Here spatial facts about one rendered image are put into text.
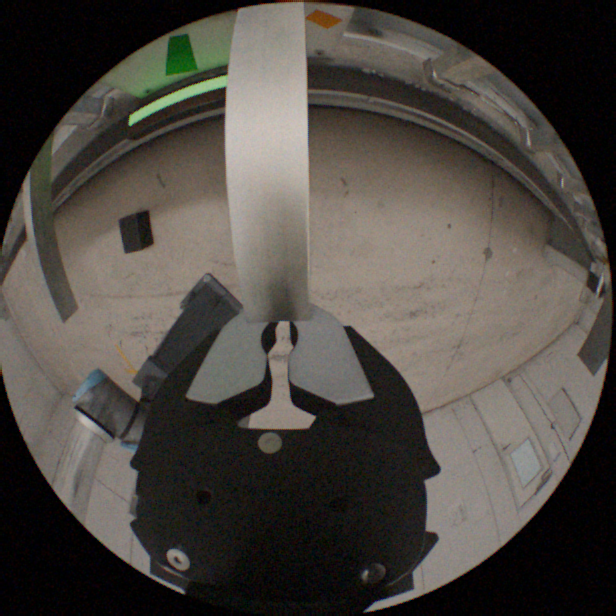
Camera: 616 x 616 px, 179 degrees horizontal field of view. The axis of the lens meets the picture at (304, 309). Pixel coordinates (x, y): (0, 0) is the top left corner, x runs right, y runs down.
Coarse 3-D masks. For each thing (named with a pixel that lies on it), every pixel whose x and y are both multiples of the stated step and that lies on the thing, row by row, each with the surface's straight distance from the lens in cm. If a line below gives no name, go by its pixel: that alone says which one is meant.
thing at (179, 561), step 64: (192, 448) 6; (256, 448) 5; (320, 448) 5; (384, 448) 5; (192, 512) 6; (256, 512) 5; (320, 512) 5; (384, 512) 5; (192, 576) 6; (256, 576) 5; (320, 576) 5; (384, 576) 6
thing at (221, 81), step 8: (216, 80) 31; (224, 80) 30; (192, 88) 32; (200, 88) 31; (208, 88) 30; (168, 96) 33; (176, 96) 32; (184, 96) 32; (152, 104) 35; (160, 104) 34; (168, 104) 33; (136, 112) 37; (144, 112) 35; (152, 112) 34; (136, 120) 36
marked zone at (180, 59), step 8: (176, 40) 28; (184, 40) 28; (168, 48) 28; (176, 48) 29; (184, 48) 29; (168, 56) 30; (176, 56) 30; (184, 56) 30; (192, 56) 30; (168, 64) 31; (176, 64) 31; (184, 64) 31; (192, 64) 31; (168, 72) 32; (176, 72) 32; (184, 72) 33
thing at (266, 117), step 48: (240, 48) 11; (288, 48) 10; (240, 96) 9; (288, 96) 8; (240, 144) 8; (288, 144) 8; (240, 192) 8; (288, 192) 7; (240, 240) 8; (288, 240) 8; (240, 288) 8; (288, 288) 8
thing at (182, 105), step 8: (224, 88) 29; (192, 96) 31; (200, 96) 30; (208, 96) 30; (216, 96) 29; (224, 96) 29; (176, 104) 32; (184, 104) 31; (192, 104) 30; (160, 112) 33; (168, 112) 32; (176, 112) 31; (144, 120) 34; (152, 120) 33; (136, 128) 35; (128, 136) 36
